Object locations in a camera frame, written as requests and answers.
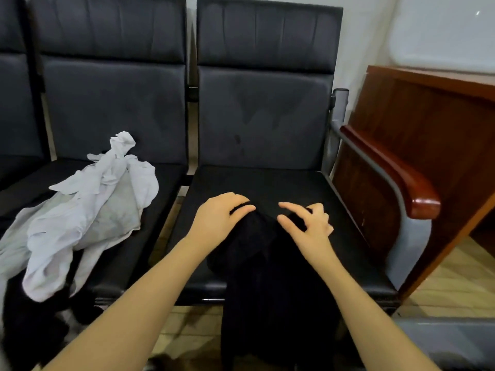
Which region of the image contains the person's right hand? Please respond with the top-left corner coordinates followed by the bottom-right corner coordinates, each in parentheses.
top-left (276, 200), bottom-right (336, 266)

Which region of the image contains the grey plastic storage bin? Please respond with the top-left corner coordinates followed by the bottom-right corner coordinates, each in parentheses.
top-left (383, 318), bottom-right (495, 371)

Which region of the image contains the pile of clothes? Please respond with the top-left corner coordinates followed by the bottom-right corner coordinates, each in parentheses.
top-left (0, 130), bottom-right (160, 371)

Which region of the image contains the person's left forearm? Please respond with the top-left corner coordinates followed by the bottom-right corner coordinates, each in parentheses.
top-left (42, 237), bottom-right (208, 371)

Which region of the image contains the person's left hand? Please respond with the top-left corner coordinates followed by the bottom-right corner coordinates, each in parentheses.
top-left (186, 191), bottom-right (258, 248)

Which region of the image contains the brown wooden desk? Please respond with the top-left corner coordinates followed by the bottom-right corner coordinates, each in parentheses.
top-left (331, 64), bottom-right (495, 300)

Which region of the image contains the person's right forearm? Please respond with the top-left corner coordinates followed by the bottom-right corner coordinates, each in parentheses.
top-left (308, 255), bottom-right (442, 371)

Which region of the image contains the white plastic tray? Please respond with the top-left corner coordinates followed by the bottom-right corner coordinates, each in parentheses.
top-left (387, 0), bottom-right (495, 76)

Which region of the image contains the brown wooden bench armrest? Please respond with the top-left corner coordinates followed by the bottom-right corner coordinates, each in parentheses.
top-left (339, 123), bottom-right (442, 222)

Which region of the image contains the black t-shirt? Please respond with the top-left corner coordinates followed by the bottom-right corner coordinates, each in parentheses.
top-left (206, 205), bottom-right (345, 371)

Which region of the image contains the black leather bench seat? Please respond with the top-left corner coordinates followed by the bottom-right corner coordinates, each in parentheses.
top-left (27, 0), bottom-right (191, 306)
top-left (164, 0), bottom-right (402, 308)
top-left (0, 0), bottom-right (49, 190)

